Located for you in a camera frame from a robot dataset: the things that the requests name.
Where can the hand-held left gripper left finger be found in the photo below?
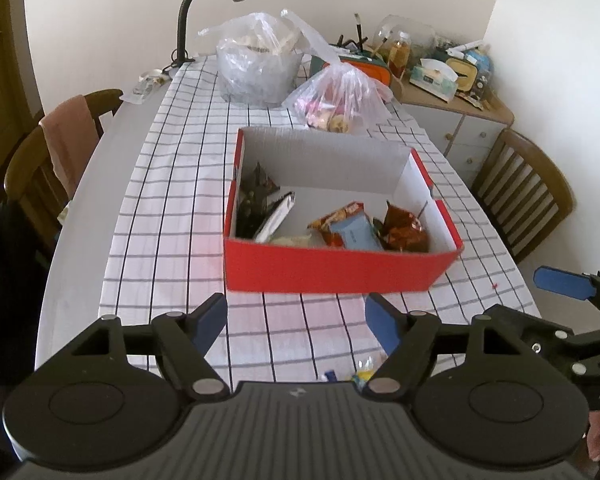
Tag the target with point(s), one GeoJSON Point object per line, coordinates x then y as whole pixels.
{"type": "Point", "coordinates": [210, 317]}

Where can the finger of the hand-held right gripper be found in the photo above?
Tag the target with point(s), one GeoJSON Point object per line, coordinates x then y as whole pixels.
{"type": "Point", "coordinates": [555, 337]}
{"type": "Point", "coordinates": [562, 282]}

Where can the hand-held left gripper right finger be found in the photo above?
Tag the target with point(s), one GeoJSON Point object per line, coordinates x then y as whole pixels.
{"type": "Point", "coordinates": [385, 325]}

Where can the red cardboard box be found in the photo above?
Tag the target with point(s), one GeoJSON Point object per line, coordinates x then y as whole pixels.
{"type": "Point", "coordinates": [330, 270]}

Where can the red-brown snack packet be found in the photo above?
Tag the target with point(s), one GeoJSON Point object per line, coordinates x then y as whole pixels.
{"type": "Point", "coordinates": [405, 230]}

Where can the light blue snack packet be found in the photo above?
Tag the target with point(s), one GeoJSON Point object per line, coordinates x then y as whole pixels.
{"type": "Point", "coordinates": [355, 232]}

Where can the dark brown snack packet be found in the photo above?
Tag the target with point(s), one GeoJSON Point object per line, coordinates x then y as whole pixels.
{"type": "Point", "coordinates": [252, 210]}

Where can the silver snack packet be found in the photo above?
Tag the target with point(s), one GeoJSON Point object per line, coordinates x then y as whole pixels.
{"type": "Point", "coordinates": [275, 217]}

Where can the small plastic bag of snacks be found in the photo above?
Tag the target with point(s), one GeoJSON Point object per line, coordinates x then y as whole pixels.
{"type": "Point", "coordinates": [340, 95]}

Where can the person's right hand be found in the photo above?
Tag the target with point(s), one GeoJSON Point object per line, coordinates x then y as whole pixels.
{"type": "Point", "coordinates": [599, 435]}

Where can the yellow snack packet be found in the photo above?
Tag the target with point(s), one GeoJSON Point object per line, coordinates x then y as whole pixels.
{"type": "Point", "coordinates": [367, 370]}

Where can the wooden chair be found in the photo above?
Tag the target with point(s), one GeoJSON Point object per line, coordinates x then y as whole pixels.
{"type": "Point", "coordinates": [530, 190]}
{"type": "Point", "coordinates": [30, 160]}

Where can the checkered tablecloth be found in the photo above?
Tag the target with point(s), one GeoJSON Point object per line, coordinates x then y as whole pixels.
{"type": "Point", "coordinates": [180, 160]}

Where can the grey cabinet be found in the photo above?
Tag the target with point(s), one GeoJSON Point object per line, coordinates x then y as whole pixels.
{"type": "Point", "coordinates": [460, 130]}

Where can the pink cloth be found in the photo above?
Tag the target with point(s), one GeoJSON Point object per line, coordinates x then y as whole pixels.
{"type": "Point", "coordinates": [70, 140]}

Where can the small clear wrapper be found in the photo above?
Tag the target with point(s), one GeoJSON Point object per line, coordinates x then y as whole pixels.
{"type": "Point", "coordinates": [145, 85]}

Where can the tissue box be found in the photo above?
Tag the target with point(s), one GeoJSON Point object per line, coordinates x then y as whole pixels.
{"type": "Point", "coordinates": [432, 77]}

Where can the large clear plastic bag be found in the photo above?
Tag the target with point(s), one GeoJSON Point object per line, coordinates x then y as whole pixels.
{"type": "Point", "coordinates": [255, 75]}

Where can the green orange box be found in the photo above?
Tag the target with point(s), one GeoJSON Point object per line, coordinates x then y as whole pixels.
{"type": "Point", "coordinates": [365, 62]}

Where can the glass jar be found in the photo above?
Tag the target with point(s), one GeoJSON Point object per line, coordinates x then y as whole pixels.
{"type": "Point", "coordinates": [405, 35]}

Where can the wooden door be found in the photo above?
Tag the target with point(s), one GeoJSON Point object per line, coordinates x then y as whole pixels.
{"type": "Point", "coordinates": [0, 60]}

